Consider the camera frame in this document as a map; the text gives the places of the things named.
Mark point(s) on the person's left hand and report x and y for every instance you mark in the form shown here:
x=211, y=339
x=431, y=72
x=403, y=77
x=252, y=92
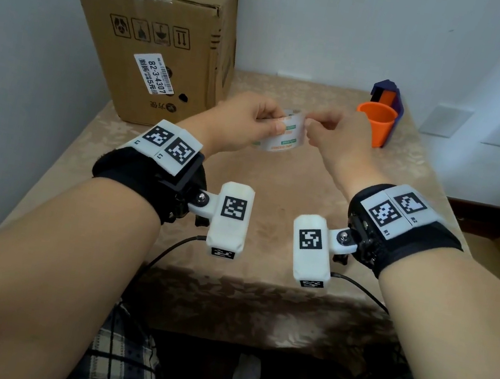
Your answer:
x=232, y=122

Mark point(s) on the person's right hand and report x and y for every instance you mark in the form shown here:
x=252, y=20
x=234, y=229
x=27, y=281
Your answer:
x=346, y=150

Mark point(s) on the person's left thumb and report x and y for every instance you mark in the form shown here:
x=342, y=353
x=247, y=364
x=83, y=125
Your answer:
x=271, y=126

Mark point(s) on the person's right thumb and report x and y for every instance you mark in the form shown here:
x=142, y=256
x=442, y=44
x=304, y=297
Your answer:
x=316, y=137

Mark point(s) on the clear packing tape roll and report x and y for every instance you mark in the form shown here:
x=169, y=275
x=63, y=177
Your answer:
x=286, y=140

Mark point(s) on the person's left forearm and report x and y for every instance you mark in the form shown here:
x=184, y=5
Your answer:
x=42, y=277

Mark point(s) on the person's right forearm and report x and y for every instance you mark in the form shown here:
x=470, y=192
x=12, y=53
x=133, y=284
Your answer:
x=452, y=342

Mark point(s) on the beige patterned tablecloth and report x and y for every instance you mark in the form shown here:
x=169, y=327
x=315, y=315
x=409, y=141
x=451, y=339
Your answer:
x=274, y=186

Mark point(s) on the orange plastic cup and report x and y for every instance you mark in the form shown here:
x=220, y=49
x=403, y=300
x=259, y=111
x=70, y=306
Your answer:
x=379, y=122

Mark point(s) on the purple tape dispenser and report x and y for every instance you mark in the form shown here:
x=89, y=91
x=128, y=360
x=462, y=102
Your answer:
x=394, y=96

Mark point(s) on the brown cardboard box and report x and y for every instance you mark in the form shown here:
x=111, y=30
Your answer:
x=161, y=35

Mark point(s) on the plaid trousers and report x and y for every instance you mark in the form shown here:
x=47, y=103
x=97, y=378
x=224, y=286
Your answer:
x=123, y=361

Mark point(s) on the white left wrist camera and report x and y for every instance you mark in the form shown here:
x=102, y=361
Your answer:
x=227, y=226

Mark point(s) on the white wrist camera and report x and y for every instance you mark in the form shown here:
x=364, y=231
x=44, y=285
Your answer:
x=312, y=258
x=227, y=226

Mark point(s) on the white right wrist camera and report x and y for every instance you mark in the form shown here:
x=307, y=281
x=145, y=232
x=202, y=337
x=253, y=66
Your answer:
x=312, y=258

